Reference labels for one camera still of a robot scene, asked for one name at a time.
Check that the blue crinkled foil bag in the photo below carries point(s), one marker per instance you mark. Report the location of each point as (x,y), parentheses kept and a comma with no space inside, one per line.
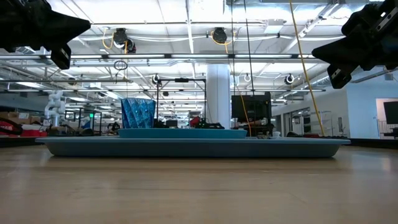
(138,113)

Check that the black wall screen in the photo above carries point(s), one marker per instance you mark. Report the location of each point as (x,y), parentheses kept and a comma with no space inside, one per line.
(391,112)

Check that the black metal frame stand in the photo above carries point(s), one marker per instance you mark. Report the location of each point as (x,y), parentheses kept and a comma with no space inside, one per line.
(182,80)

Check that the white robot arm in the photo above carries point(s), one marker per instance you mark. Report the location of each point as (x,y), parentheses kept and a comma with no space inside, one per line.
(56,104)

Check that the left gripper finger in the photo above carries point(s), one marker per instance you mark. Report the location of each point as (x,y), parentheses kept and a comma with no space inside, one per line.
(73,29)

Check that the blue plastic tray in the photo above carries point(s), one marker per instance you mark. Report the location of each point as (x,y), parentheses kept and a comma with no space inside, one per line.
(199,149)

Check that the red and black equipment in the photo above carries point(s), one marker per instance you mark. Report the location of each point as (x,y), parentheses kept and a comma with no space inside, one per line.
(211,125)

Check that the black monitor on stand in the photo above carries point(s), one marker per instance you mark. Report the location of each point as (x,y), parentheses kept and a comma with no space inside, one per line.
(250,105)

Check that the red storage box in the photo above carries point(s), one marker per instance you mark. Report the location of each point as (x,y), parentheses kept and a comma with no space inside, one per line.
(31,133)

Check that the white building column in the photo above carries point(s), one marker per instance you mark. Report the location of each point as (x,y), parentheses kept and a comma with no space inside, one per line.
(217,93)

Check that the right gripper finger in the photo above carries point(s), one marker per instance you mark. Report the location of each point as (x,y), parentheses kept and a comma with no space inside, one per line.
(335,53)

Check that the long ceiling light rail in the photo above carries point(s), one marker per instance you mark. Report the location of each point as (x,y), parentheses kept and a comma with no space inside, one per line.
(140,56)

